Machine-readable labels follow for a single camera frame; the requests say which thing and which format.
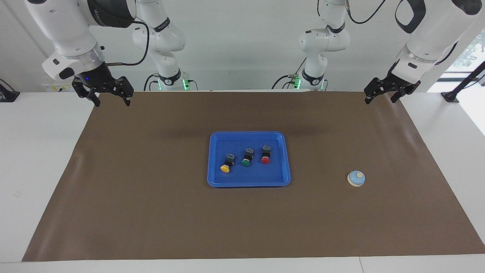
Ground yellow push button switch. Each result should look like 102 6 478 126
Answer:
220 153 236 174

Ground green push button switch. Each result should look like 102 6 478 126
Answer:
241 147 255 167

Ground light blue call bell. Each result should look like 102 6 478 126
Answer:
347 169 366 187

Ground blue plastic tray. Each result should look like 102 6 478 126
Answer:
207 131 291 188

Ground brown table mat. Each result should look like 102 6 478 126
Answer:
22 90 485 262

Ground black right base cable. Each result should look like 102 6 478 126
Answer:
143 73 161 91

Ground black base cable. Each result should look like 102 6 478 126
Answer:
271 57 308 90
143 73 161 91

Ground white wall socket box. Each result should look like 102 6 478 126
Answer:
41 82 74 92

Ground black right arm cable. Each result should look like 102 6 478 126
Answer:
106 21 150 67

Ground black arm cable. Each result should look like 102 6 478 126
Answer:
343 0 387 25
106 21 150 67

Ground black camera stand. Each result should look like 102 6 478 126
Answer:
441 61 485 103

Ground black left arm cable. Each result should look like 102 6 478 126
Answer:
343 0 387 25

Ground black clamp mount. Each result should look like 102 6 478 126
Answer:
0 78 20 103

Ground black left base cable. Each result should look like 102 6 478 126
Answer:
271 57 308 90

